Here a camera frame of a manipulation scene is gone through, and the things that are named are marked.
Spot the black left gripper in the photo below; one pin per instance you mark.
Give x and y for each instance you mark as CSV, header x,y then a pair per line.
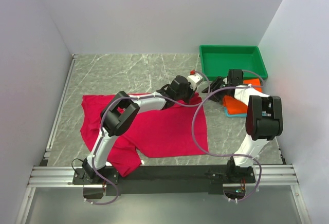
x,y
193,94

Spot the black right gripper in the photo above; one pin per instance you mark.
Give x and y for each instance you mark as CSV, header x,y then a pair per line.
x,y
221,86

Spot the crimson red t shirt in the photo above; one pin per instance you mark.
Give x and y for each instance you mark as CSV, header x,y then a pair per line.
x,y
176,131

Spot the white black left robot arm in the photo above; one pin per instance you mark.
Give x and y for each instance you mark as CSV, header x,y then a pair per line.
x,y
119,114

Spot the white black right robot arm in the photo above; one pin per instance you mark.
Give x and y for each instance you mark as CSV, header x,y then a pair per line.
x,y
264,121

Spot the folded orange t shirt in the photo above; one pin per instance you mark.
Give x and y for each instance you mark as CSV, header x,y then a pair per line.
x,y
235,106

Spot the folded light blue t shirt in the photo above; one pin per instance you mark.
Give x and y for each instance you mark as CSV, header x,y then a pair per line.
x,y
243,115

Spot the green plastic bin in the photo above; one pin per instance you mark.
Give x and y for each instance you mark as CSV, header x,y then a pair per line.
x,y
217,60

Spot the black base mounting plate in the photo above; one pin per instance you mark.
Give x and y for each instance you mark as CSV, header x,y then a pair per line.
x,y
211,179

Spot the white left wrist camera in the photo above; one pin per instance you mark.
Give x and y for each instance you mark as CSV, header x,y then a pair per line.
x,y
195,79

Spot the aluminium front rail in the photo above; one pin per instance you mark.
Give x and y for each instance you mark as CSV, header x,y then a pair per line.
x,y
62,177

